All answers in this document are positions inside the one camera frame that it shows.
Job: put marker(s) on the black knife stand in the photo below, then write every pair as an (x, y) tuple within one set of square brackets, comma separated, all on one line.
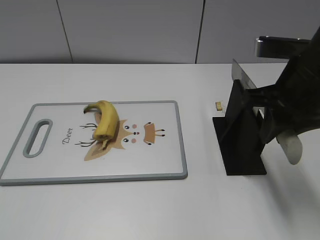
[(238, 137)]

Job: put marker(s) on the yellow banana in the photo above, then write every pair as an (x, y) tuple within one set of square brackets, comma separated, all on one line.
[(107, 127)]

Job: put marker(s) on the steel cleaver white handle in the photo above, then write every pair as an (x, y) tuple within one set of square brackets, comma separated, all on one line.
[(288, 139)]

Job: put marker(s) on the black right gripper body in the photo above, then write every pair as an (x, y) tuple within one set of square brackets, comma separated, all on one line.
[(293, 101)]

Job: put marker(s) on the small banana piece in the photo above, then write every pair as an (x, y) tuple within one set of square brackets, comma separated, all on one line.
[(219, 106)]

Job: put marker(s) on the white grey-rimmed cutting board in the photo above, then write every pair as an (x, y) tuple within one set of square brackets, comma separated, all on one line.
[(55, 145)]

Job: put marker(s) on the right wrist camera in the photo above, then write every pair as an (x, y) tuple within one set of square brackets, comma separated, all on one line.
[(279, 47)]

